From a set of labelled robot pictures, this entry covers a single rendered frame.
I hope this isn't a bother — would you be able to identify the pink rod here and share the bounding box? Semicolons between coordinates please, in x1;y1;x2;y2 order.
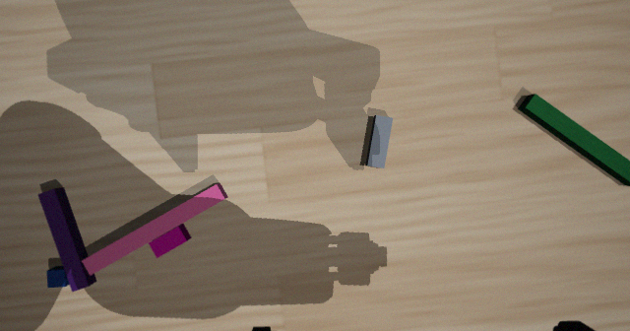
82;183;228;275

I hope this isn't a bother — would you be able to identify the purple rod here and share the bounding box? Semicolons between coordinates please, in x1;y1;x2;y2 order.
37;187;96;292

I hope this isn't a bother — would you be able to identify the green rod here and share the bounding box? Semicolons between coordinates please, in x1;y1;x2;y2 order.
518;94;630;186

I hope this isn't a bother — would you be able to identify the grey rod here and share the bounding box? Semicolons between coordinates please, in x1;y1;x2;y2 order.
365;115;393;168

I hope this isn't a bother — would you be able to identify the small blue cube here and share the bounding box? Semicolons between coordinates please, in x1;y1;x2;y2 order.
47;266;70;288

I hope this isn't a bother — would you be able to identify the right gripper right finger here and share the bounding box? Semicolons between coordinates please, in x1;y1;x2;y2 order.
553;321;595;331

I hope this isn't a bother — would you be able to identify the small magenta block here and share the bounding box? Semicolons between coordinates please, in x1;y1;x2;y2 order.
149;224;191;258

